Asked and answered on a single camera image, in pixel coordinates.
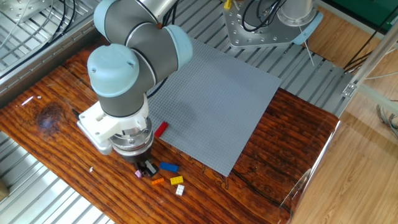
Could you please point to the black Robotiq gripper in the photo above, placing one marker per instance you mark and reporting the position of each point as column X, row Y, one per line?
column 136, row 157

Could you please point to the pink Lego brick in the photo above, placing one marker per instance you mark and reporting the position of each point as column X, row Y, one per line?
column 138, row 174

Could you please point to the thin orange Lego brick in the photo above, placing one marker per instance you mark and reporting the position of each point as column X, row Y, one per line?
column 157, row 181

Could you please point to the red Lego brick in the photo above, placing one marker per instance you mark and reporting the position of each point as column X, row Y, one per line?
column 161, row 129

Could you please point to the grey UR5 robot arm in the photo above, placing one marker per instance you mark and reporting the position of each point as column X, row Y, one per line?
column 133, row 62

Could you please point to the long blue Lego brick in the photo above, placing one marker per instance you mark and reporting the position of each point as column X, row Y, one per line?
column 168, row 167

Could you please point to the yellow Lego brick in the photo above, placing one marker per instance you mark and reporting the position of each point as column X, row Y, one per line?
column 176, row 180

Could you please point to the wide white Lego brick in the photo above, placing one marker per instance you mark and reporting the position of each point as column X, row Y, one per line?
column 179, row 189

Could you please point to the grey Lego baseplate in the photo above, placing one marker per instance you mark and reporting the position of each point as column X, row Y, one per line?
column 217, row 102

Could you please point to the silver robot mounting plate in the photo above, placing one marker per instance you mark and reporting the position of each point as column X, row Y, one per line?
column 248, row 37

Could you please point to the yellow plastic clip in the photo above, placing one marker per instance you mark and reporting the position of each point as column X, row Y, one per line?
column 228, row 4

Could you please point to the aluminium table edge rail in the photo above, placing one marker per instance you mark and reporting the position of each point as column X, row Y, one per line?
column 46, row 53

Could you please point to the silver perforated mount plate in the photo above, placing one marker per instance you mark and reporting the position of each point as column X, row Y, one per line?
column 18, row 7

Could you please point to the aluminium frame post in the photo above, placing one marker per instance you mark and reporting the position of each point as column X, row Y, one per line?
column 373, row 57

